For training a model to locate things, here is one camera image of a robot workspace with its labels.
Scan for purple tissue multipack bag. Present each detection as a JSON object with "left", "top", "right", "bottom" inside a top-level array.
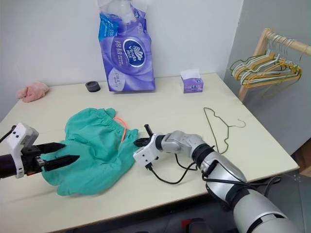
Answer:
[{"left": 97, "top": 0, "right": 156, "bottom": 93}]

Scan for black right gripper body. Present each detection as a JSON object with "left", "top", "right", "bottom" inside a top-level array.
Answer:
[{"left": 144, "top": 124, "right": 156, "bottom": 147}]

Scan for light green wire hanger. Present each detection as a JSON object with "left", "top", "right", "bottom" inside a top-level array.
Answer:
[{"left": 229, "top": 42, "right": 274, "bottom": 75}]

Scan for green shorts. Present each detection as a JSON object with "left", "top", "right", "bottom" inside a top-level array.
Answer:
[{"left": 41, "top": 107, "right": 139, "bottom": 197}]

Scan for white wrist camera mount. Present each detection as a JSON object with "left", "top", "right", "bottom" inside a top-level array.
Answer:
[
  {"left": 4, "top": 122, "right": 39, "bottom": 179},
  {"left": 133, "top": 133, "right": 160, "bottom": 170}
]

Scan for wooden clothes rack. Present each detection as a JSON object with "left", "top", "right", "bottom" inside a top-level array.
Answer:
[{"left": 238, "top": 27, "right": 311, "bottom": 101}]

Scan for yellow wire hanger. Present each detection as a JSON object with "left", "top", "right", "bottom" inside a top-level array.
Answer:
[{"left": 239, "top": 41, "right": 303, "bottom": 87}]

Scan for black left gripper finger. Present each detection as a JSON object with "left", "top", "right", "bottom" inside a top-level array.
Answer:
[
  {"left": 43, "top": 155, "right": 81, "bottom": 172},
  {"left": 37, "top": 143, "right": 67, "bottom": 154}
]

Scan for dark green wire hanger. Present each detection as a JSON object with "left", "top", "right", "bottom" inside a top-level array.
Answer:
[{"left": 203, "top": 107, "right": 247, "bottom": 154}]

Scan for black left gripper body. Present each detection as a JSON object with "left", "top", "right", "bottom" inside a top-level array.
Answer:
[{"left": 20, "top": 145, "right": 46, "bottom": 176}]

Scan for small purple tissue box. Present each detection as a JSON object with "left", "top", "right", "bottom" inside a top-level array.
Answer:
[{"left": 180, "top": 69, "right": 205, "bottom": 94}]

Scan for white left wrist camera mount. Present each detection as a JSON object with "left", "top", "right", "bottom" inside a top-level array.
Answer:
[{"left": 4, "top": 122, "right": 39, "bottom": 179}]

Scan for white wire hanger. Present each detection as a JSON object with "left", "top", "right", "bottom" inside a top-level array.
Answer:
[{"left": 234, "top": 38, "right": 298, "bottom": 86}]

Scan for black round lid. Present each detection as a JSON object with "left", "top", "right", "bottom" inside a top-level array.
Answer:
[{"left": 85, "top": 81, "right": 102, "bottom": 93}]

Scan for brown cardboard box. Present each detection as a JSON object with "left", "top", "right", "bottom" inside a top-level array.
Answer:
[{"left": 292, "top": 132, "right": 311, "bottom": 175}]

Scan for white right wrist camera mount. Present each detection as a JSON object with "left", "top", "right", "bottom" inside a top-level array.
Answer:
[{"left": 133, "top": 133, "right": 160, "bottom": 170}]

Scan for pink cloth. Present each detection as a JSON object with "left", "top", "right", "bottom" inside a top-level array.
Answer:
[{"left": 16, "top": 81, "right": 51, "bottom": 103}]

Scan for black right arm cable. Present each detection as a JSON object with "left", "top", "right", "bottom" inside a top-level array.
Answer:
[{"left": 145, "top": 155, "right": 282, "bottom": 195}]

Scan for orange drawstring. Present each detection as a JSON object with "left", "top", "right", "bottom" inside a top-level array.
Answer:
[{"left": 113, "top": 116, "right": 128, "bottom": 142}]

